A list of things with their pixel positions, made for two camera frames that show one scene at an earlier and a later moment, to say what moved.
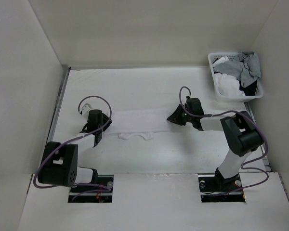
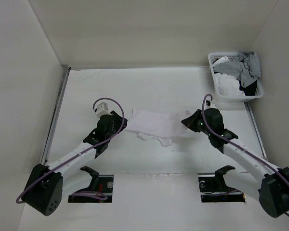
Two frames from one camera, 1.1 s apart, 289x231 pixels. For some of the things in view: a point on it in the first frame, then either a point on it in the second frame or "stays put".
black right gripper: (175, 117) to (190, 121)
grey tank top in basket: (245, 67) stays put
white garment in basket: (227, 85) stays put
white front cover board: (157, 202) stays put
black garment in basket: (249, 90) stays put
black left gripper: (105, 119) to (118, 121)
